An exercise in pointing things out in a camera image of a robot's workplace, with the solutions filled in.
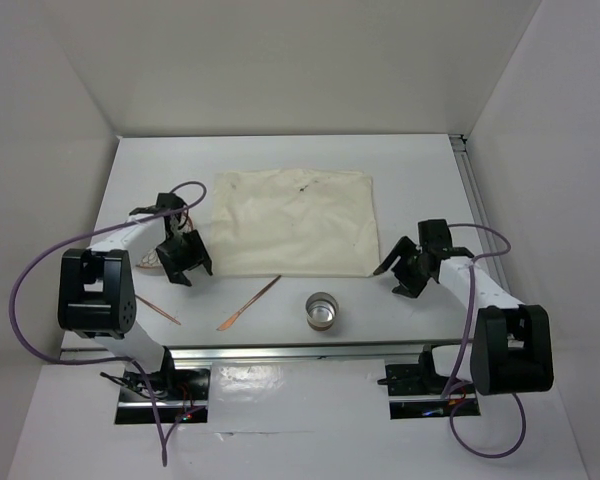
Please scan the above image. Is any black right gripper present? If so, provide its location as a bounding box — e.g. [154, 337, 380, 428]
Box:
[375, 235, 431, 299]

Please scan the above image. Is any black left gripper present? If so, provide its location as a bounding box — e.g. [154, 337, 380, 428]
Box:
[154, 228, 212, 286]

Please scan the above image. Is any floral patterned ceramic plate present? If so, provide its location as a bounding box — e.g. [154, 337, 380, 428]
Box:
[135, 249, 164, 274]

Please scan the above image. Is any copper knife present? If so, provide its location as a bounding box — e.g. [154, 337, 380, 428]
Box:
[216, 275, 282, 332]

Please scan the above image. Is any cream cloth napkin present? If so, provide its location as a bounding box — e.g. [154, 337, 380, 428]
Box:
[210, 169, 380, 278]

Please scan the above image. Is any metal cup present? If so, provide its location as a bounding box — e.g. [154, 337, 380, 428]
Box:
[305, 292, 339, 331]

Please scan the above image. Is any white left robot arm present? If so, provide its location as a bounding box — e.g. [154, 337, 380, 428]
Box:
[58, 192, 213, 399]

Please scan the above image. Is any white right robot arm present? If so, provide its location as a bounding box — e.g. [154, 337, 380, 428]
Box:
[373, 219, 554, 397]

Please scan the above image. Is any copper fork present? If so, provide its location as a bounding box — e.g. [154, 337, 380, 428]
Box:
[135, 294, 182, 326]

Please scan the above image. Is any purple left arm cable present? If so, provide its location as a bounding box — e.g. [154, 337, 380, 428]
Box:
[8, 180, 209, 466]

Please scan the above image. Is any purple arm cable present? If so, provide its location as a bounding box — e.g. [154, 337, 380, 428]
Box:
[439, 222, 527, 459]
[8, 180, 209, 466]

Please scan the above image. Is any aluminium front rail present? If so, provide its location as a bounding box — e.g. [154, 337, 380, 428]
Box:
[61, 334, 460, 366]

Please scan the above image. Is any aluminium rail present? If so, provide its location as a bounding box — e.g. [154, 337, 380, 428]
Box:
[61, 334, 460, 366]
[448, 133, 525, 331]

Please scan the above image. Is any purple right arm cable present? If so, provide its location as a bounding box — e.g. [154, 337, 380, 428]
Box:
[439, 222, 527, 459]

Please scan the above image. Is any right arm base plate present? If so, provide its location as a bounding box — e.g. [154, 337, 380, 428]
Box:
[377, 363, 481, 420]

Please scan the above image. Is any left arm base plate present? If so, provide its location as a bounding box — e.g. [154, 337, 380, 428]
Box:
[111, 368, 211, 425]

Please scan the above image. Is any aluminium right side rail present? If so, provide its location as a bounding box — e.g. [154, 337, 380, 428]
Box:
[448, 133, 525, 331]

